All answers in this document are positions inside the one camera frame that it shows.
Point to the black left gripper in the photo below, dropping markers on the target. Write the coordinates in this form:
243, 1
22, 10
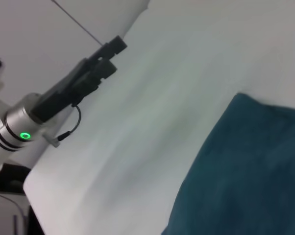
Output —
61, 93

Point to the teal blue shirt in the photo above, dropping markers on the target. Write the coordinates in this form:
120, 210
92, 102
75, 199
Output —
240, 171

